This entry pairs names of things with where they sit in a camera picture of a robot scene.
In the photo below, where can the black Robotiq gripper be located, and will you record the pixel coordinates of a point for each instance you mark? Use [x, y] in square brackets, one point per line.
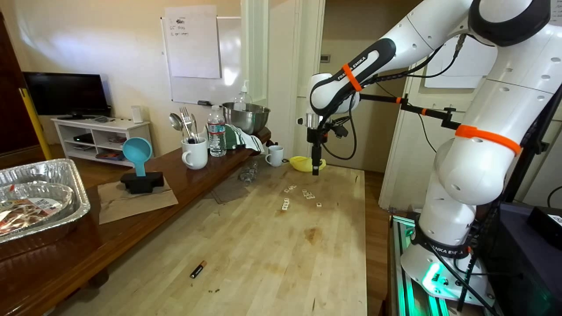
[316, 141]

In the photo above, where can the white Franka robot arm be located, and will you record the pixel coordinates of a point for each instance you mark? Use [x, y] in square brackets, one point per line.
[485, 176]

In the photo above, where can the cream letter tile W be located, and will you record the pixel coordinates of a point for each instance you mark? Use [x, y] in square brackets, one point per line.
[290, 188]

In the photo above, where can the yellow banana-shaped dish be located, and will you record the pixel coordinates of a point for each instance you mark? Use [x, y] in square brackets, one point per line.
[298, 164]

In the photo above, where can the small white mug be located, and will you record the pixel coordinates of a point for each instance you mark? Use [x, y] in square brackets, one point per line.
[274, 157]

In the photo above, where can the small white elongated piece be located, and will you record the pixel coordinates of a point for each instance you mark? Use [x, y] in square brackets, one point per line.
[284, 204]

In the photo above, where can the crushed clear plastic bottle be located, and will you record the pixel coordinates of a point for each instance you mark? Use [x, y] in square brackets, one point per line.
[247, 173]

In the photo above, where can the green striped white towel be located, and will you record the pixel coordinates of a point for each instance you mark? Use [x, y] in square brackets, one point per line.
[247, 141]

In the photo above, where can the stainless steel mixing bowl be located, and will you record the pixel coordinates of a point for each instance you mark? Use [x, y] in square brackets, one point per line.
[251, 116]

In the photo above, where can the white tall cabinet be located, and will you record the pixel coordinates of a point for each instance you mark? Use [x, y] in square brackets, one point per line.
[404, 164]

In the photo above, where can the clear pump dispenser bottle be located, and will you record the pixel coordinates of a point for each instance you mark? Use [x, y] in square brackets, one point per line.
[240, 102]

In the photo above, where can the clear plastic water bottle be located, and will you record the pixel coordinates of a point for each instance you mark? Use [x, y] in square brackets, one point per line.
[216, 137]

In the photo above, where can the large white mug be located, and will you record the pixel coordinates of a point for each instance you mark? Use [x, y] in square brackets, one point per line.
[193, 157]

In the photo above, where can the metal spoon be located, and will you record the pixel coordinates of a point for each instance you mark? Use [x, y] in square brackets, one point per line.
[191, 122]

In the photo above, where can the white whiteboard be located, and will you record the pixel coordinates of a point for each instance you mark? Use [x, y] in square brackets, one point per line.
[230, 58]

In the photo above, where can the metal ladle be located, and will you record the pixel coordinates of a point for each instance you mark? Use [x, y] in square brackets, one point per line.
[175, 122]

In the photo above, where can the black marker pen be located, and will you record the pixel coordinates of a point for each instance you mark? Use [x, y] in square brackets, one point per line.
[197, 269]

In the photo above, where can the white flipchart paper sheet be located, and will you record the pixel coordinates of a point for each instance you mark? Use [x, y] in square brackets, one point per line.
[191, 44]

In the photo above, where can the black block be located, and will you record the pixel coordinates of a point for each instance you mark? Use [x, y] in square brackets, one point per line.
[142, 183]

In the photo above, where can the blue plastic funnel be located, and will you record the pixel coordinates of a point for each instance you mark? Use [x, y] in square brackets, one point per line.
[137, 153]

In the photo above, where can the brown cardboard sheet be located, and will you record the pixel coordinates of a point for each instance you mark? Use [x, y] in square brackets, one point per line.
[133, 204]

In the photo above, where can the white cup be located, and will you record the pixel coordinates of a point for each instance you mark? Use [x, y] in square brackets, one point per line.
[135, 115]

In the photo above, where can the white shelf unit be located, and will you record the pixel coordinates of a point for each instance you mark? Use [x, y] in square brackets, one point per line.
[102, 141]

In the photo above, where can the black stand pole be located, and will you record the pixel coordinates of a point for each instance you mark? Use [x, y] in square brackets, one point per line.
[535, 141]

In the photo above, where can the black controller box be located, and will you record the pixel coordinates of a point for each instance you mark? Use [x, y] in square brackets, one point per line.
[520, 274]

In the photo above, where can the black power brick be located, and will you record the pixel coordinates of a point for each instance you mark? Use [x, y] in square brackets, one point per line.
[546, 225]

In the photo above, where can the black flat screen monitor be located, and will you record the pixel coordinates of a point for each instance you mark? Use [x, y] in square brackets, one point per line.
[67, 94]

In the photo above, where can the aluminium foil tray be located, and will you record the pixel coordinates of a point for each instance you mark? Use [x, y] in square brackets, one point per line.
[53, 194]

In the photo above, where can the brown wooden side table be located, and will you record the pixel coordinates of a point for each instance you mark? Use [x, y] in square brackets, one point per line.
[58, 257]

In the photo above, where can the yellow stick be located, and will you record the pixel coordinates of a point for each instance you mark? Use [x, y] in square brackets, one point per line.
[35, 123]

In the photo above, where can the shiny red white packet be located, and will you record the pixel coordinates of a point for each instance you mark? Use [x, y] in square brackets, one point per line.
[28, 213]

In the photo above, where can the dark wooden cabinet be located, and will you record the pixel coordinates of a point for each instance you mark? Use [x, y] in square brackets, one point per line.
[10, 106]

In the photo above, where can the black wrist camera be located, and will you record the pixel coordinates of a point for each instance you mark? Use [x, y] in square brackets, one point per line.
[339, 129]

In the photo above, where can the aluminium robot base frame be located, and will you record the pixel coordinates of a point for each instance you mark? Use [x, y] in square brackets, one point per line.
[404, 292]

